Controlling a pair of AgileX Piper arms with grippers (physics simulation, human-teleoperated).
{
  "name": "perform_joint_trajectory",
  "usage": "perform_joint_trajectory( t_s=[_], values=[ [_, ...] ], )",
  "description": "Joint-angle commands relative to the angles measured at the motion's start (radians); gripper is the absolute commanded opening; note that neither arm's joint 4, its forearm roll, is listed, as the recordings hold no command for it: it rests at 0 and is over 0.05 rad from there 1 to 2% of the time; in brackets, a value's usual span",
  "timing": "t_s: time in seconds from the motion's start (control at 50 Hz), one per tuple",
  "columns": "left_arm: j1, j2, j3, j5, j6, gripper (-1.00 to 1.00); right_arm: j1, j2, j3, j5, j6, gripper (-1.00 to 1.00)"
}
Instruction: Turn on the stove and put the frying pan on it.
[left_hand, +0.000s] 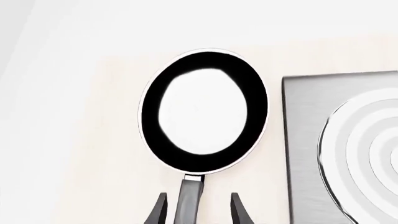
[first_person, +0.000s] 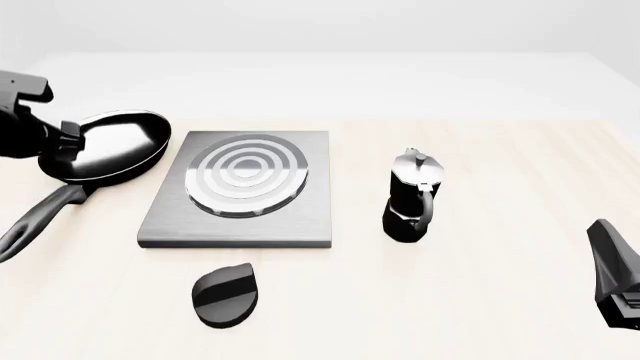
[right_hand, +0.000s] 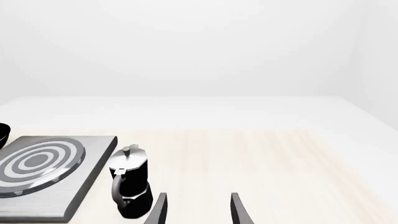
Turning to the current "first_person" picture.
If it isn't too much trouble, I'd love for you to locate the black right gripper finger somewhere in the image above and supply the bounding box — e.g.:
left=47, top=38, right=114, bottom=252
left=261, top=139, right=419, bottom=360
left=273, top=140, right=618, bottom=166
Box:
left=585, top=218, right=640, bottom=301

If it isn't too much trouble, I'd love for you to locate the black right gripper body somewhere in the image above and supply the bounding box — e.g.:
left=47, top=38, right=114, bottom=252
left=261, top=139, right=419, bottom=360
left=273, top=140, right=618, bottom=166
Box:
left=594, top=283, right=640, bottom=332

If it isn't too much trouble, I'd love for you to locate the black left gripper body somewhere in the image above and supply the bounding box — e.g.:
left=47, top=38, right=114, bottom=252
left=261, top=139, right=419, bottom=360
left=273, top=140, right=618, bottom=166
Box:
left=58, top=119, right=88, bottom=153

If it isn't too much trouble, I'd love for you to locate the black frying pan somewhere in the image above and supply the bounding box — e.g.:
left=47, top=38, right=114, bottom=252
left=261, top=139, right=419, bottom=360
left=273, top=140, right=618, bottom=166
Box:
left=0, top=108, right=173, bottom=264

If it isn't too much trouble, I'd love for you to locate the flat grey stove plate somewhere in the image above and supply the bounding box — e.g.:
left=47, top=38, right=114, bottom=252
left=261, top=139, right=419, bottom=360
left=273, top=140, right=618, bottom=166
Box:
left=136, top=129, right=333, bottom=250

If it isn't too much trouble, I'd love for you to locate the round black stove knob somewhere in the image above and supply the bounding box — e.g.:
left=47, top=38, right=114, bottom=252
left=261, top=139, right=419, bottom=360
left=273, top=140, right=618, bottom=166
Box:
left=191, top=261, right=262, bottom=330

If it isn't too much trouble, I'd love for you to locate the black and silver moka pot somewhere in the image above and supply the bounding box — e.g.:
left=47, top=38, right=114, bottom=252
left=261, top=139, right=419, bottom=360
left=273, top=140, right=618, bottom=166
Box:
left=381, top=147, right=446, bottom=245

